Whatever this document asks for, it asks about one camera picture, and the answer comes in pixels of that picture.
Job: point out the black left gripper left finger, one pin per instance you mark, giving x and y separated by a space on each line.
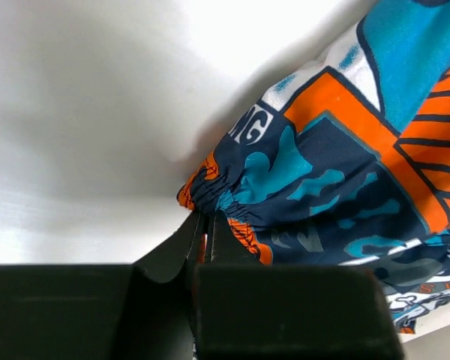
101 311

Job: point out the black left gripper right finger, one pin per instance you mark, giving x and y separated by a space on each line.
247 310

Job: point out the colourful patterned shorts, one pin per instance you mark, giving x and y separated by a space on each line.
346 161

